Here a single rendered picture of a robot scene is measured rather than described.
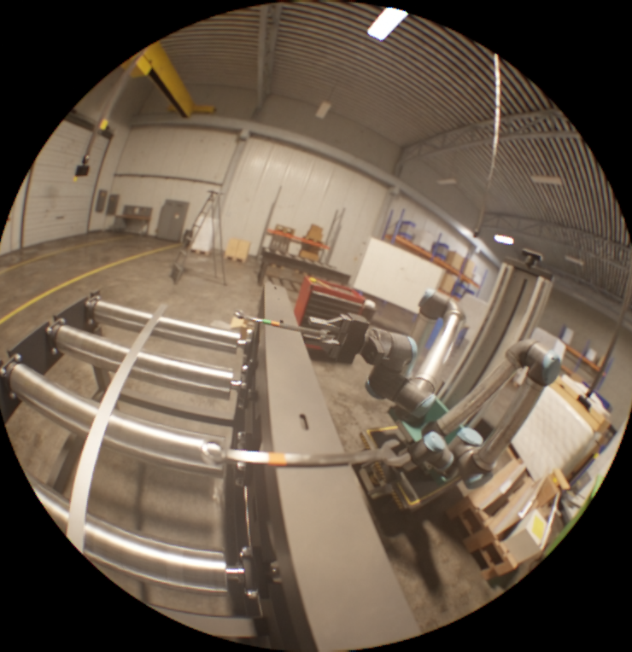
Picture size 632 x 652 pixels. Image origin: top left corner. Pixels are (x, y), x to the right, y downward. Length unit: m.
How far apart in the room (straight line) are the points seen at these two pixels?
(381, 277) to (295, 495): 4.80
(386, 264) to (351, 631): 4.93
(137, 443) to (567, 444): 3.50
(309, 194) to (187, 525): 10.77
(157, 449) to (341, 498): 0.43
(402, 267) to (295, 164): 7.57
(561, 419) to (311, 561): 3.27
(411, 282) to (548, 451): 4.17
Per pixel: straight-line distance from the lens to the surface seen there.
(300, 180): 10.68
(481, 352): 1.46
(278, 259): 5.37
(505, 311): 1.44
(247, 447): 0.56
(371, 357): 0.56
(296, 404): 0.32
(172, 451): 0.56
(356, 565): 0.24
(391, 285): 4.96
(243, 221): 10.36
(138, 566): 0.49
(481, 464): 1.15
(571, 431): 3.30
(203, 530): 1.41
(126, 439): 0.60
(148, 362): 0.80
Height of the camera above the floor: 1.38
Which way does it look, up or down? 20 degrees down
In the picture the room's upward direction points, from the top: 20 degrees clockwise
